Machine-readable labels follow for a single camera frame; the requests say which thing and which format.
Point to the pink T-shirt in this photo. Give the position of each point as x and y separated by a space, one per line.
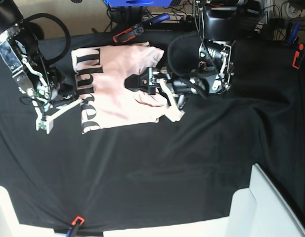
100 73

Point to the white box right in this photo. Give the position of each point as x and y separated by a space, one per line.
261 211

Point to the black table cloth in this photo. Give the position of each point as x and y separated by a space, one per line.
165 173

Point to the white box left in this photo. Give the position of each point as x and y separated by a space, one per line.
9 224

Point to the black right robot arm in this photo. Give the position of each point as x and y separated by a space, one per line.
40 82

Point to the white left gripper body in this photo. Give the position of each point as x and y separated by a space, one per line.
176 88

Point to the orange black clamp top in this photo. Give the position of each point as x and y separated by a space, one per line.
138 29

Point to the blue clamp bottom edge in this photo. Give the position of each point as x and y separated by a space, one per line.
75 226

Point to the orange black clamp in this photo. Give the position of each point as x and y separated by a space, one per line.
138 29
292 40

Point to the blue plastic box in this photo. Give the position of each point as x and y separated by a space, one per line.
119 3

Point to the white box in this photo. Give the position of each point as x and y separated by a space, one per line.
261 211
9 224

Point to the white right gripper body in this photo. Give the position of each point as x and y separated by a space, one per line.
52 102

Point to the orange black clamp right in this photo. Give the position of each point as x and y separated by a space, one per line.
292 40

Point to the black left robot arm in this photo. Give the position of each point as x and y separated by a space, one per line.
200 62

